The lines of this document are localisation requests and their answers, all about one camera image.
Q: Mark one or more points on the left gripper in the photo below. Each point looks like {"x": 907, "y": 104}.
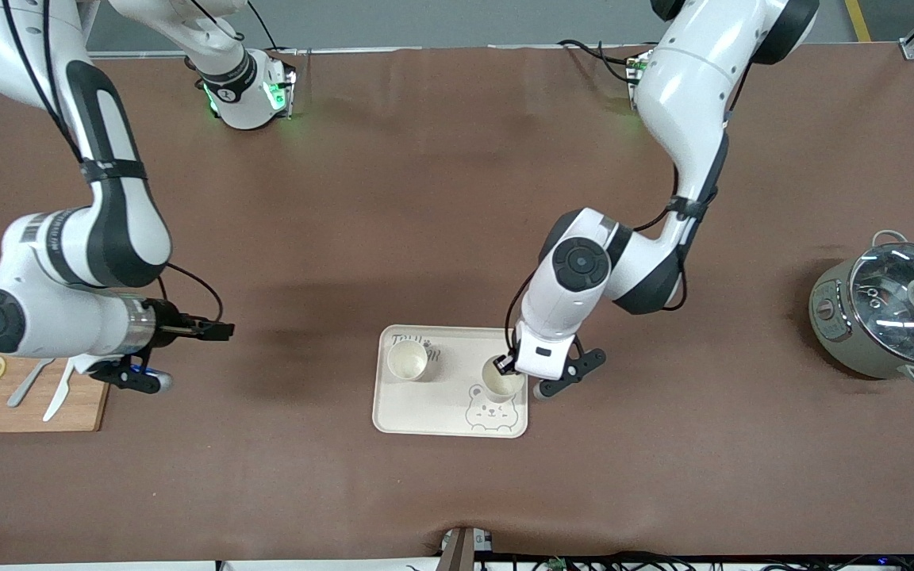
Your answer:
{"x": 507, "y": 363}

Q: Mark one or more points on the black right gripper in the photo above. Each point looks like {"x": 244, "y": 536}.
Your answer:
{"x": 167, "y": 326}

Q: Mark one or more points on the white IKEA cup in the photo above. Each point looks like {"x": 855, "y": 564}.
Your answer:
{"x": 408, "y": 359}
{"x": 501, "y": 387}

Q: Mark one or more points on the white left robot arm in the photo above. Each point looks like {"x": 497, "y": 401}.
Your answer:
{"x": 687, "y": 95}

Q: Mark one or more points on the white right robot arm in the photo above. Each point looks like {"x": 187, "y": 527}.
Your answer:
{"x": 52, "y": 325}

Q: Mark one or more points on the cream tray with bear print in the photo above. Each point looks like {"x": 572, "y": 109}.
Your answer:
{"x": 441, "y": 412}

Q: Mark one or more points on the white plastic knife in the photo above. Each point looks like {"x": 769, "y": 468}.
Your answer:
{"x": 56, "y": 400}

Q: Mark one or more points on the grey plastic knife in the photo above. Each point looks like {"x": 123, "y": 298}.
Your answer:
{"x": 24, "y": 390}

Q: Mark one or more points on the brown table mat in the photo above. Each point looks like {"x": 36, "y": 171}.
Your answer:
{"x": 393, "y": 198}

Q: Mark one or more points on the wooden cutting board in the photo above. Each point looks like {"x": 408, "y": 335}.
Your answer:
{"x": 28, "y": 416}

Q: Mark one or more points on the grey-green electric cooking pot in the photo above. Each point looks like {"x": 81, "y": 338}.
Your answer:
{"x": 838, "y": 333}

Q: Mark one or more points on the glass pot lid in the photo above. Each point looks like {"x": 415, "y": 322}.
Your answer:
{"x": 893, "y": 317}

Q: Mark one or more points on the metal table edge bracket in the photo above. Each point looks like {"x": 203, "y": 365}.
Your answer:
{"x": 461, "y": 551}

